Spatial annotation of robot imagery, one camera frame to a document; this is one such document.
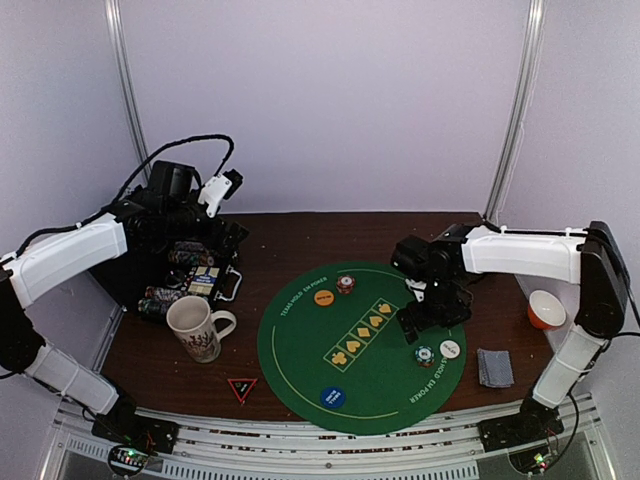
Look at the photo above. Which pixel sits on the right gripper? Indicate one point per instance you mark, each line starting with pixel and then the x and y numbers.
pixel 435 310

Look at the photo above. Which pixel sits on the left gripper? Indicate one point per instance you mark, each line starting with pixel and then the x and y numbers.
pixel 212 235

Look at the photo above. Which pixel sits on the blue poker chip stack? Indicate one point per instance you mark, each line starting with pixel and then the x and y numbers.
pixel 425 356

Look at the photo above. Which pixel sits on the red poker chip stack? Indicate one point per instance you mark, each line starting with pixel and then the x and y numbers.
pixel 345 284

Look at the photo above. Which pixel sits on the blue playing card deck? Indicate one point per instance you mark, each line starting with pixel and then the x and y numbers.
pixel 495 369

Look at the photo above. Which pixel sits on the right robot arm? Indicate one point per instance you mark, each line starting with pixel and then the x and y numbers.
pixel 588 258

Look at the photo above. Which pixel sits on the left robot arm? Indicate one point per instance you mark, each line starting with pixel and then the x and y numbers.
pixel 32 271

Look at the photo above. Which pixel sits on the white dealer button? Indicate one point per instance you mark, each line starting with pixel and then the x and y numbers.
pixel 450 349

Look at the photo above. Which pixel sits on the clear dealer button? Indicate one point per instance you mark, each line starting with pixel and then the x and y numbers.
pixel 175 278

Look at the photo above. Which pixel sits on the black poker case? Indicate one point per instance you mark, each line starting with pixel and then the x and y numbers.
pixel 145 263

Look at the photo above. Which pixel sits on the blue playing card box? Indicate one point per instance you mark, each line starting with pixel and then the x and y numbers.
pixel 202 280

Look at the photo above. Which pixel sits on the round green poker mat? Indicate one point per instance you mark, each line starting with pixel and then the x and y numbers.
pixel 356 344

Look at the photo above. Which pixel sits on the front poker chip row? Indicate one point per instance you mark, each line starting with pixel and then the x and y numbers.
pixel 157 300

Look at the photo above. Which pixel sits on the orange big blind button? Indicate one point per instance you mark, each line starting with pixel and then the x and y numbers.
pixel 324 298

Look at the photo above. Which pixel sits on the blue small blind button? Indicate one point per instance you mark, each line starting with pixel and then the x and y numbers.
pixel 333 397

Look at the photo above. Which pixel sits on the white floral mug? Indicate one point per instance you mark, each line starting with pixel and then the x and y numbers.
pixel 198 328

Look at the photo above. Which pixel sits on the orange bowl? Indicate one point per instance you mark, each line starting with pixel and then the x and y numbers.
pixel 545 311

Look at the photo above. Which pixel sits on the red black triangle token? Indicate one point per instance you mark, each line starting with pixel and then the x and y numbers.
pixel 242 387

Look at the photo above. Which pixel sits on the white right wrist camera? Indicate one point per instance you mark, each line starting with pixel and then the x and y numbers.
pixel 417 288

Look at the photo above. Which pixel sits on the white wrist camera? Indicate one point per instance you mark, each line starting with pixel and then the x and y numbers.
pixel 217 189
pixel 417 288

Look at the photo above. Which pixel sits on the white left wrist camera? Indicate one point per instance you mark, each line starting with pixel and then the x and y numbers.
pixel 217 189

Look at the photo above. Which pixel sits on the left aluminium frame post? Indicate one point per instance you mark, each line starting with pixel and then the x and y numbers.
pixel 117 37

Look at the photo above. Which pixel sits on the aluminium frame post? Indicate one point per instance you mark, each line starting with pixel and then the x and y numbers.
pixel 117 37
pixel 524 89

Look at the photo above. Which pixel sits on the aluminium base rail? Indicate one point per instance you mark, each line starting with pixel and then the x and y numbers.
pixel 444 446

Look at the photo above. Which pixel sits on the right aluminium frame post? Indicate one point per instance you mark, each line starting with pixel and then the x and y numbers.
pixel 524 89

